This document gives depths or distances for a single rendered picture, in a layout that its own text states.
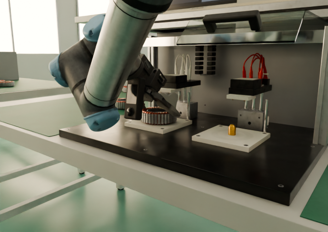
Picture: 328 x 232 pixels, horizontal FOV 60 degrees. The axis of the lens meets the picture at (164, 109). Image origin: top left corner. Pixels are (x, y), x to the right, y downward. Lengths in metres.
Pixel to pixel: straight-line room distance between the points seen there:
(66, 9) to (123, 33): 5.67
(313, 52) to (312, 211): 0.53
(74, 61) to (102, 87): 0.16
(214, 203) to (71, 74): 0.42
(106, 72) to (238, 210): 0.33
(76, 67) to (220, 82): 0.54
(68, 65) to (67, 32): 5.37
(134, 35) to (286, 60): 0.59
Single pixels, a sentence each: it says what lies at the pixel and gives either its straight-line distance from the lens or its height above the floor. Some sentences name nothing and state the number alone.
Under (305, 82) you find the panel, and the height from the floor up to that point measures 0.90.
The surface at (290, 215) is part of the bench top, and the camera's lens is 0.49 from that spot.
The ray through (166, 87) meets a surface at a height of 0.88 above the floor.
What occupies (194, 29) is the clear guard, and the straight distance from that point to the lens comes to 0.64.
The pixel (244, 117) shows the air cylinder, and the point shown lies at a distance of 0.87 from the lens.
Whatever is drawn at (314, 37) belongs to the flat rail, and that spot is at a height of 1.03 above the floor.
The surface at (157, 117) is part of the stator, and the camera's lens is 0.82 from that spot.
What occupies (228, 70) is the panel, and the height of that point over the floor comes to 0.93.
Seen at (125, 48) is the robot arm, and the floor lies 1.00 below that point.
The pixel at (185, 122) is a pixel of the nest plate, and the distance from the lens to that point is 0.87.
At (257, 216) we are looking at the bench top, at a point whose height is 0.74.
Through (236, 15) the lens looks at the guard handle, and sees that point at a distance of 0.56.
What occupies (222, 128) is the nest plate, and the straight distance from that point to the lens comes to 0.81.
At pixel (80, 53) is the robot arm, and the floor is 0.99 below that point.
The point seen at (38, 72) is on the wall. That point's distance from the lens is 5.73.
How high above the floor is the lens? 0.99
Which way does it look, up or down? 11 degrees down
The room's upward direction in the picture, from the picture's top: straight up
